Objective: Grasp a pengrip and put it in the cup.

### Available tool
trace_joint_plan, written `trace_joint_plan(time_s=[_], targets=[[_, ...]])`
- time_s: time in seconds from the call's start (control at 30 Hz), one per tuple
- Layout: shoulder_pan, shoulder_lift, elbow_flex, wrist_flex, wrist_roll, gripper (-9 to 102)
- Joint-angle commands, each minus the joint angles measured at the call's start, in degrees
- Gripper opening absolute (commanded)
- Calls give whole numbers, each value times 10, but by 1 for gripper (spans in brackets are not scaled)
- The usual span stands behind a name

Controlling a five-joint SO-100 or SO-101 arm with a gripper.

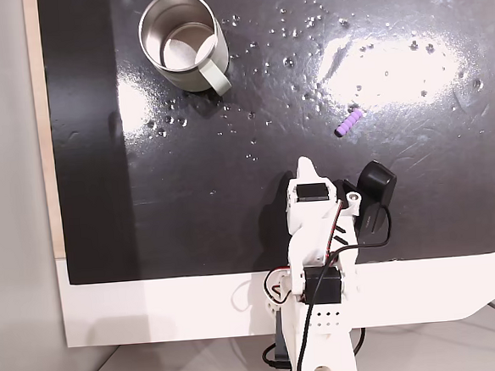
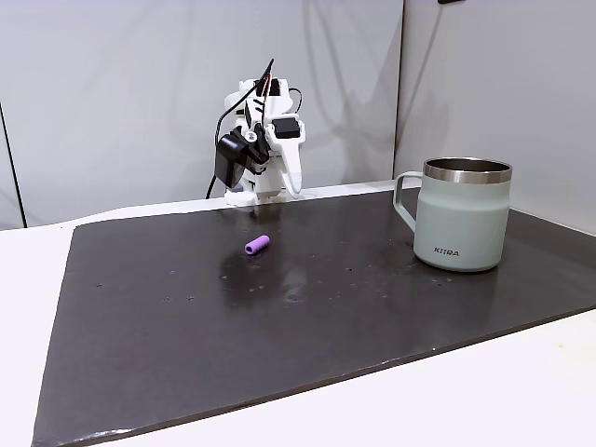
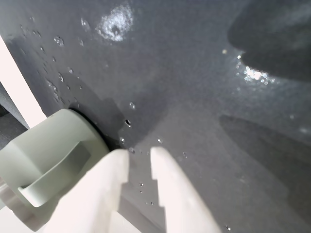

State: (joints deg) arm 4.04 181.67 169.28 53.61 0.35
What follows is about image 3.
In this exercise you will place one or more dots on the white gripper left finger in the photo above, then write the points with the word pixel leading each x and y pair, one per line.
pixel 92 199

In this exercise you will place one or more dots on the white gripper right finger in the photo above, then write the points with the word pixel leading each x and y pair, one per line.
pixel 179 199

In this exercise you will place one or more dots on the grey mug with steel interior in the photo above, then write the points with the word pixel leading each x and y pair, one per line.
pixel 46 145

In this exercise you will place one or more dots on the black table mat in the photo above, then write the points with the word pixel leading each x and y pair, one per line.
pixel 184 72

